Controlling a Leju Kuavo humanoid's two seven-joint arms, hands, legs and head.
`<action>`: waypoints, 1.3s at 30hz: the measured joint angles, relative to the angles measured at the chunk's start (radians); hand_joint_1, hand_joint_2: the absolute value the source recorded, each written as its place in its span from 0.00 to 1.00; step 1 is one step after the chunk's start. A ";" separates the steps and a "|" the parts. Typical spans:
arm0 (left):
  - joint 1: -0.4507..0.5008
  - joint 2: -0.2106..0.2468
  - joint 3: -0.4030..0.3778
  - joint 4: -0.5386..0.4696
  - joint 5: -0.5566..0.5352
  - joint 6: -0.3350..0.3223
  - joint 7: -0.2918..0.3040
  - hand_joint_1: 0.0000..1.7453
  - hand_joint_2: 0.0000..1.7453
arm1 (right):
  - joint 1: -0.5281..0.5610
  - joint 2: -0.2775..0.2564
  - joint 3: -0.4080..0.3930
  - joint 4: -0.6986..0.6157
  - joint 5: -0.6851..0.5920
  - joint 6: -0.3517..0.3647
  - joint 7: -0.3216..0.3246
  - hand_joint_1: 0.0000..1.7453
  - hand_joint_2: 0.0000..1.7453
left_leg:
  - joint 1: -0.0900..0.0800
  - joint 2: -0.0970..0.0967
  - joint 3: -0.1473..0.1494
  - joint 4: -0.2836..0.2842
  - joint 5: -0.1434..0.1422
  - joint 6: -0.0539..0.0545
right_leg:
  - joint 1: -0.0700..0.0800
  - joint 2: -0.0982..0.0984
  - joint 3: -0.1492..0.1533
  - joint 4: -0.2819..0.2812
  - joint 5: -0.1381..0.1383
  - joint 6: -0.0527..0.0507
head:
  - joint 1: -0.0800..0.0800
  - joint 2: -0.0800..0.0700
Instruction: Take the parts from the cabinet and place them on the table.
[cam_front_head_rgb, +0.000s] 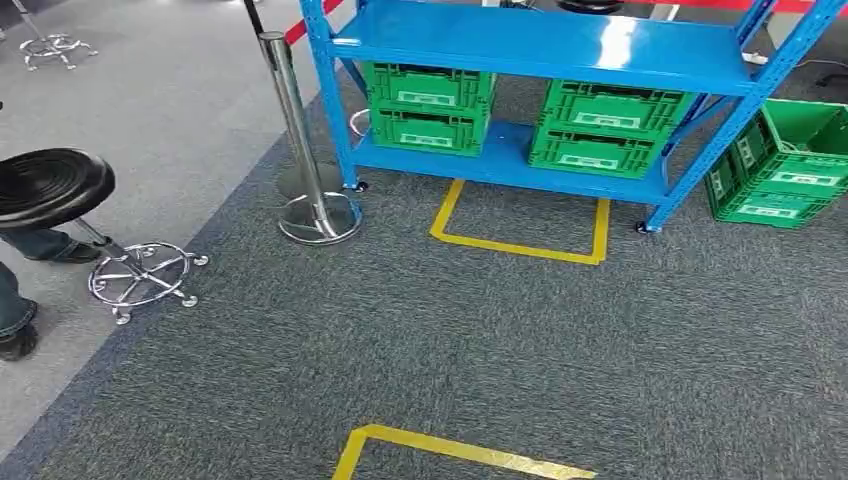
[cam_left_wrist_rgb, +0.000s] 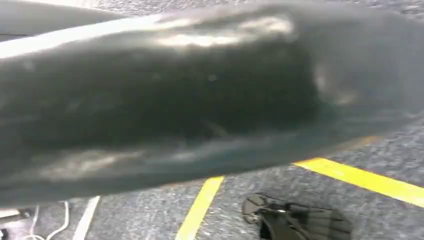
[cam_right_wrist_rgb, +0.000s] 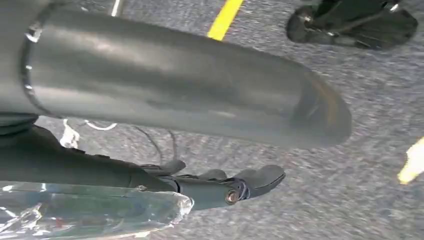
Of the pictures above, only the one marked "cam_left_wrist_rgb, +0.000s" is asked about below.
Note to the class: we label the black robot foot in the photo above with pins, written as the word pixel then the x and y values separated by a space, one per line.
pixel 298 222

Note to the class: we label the white flat bar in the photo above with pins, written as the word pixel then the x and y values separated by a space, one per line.
pixel 86 217

